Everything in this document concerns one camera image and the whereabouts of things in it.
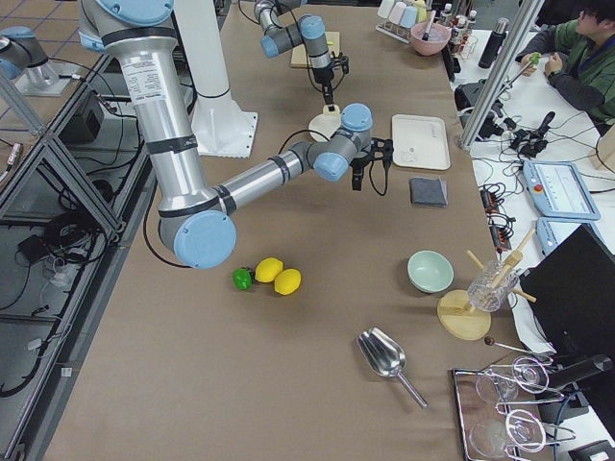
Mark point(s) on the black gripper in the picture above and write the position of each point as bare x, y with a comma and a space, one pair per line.
358, 166
323, 77

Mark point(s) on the pale bun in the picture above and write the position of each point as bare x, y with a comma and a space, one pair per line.
331, 110

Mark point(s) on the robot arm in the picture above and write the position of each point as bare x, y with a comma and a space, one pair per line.
309, 31
171, 59

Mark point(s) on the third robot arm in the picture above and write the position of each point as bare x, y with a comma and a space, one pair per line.
24, 61

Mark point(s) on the cream rabbit tray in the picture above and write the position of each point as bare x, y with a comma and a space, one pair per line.
420, 142

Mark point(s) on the steel glass tray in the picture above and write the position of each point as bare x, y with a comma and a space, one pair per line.
471, 408

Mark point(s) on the cream round plate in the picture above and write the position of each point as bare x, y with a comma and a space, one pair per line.
323, 126

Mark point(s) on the bamboo cutting board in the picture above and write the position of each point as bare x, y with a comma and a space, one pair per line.
300, 56

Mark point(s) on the grey folded cloth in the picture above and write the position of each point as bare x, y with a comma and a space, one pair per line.
428, 192

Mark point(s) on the white plastic cup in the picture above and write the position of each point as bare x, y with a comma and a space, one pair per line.
385, 8

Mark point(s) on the pink plastic cup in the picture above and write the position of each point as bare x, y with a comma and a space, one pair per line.
397, 13

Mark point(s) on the blue plastic cup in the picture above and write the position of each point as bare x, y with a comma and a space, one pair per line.
409, 17

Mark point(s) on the mint green bowl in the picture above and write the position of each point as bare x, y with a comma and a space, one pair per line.
430, 272

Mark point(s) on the pink bowl with ice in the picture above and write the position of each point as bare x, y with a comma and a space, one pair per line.
439, 37

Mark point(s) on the yellow plastic cup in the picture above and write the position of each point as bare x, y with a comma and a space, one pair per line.
422, 10

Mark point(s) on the yellow lemon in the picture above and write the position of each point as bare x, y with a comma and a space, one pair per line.
287, 281
268, 269

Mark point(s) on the green lime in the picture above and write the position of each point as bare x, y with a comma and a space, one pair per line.
243, 278

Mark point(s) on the black thermos bottle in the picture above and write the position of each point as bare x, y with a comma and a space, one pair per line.
493, 44

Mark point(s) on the wooden glass stand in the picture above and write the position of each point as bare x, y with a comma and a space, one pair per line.
462, 320

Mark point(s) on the crystal glass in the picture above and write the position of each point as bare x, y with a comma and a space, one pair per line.
488, 291

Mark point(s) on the steel ice scoop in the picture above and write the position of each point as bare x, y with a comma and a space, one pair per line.
387, 359

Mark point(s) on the blue teach pendant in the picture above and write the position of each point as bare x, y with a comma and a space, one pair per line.
553, 231
558, 190

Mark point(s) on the black monitor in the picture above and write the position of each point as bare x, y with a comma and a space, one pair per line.
574, 291

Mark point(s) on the seated person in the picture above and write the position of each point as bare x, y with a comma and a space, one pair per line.
581, 61

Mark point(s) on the wine glass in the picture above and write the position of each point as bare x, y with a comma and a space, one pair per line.
508, 383
515, 436

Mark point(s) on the white wire cup rack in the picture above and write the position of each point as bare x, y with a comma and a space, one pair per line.
394, 31

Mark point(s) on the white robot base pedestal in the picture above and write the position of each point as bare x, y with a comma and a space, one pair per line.
221, 127

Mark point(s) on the copper wire bottle basket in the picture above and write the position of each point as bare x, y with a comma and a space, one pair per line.
461, 43

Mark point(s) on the aluminium frame post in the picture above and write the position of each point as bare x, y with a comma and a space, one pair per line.
495, 82

